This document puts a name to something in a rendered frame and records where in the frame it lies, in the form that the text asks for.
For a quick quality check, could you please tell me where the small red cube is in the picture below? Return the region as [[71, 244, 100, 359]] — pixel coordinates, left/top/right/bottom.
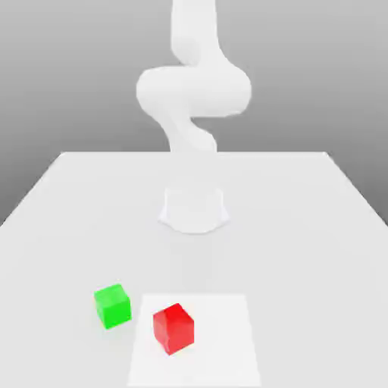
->
[[152, 302, 196, 356]]

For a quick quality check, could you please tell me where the small green cube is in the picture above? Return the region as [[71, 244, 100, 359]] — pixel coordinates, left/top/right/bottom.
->
[[93, 283, 133, 330]]

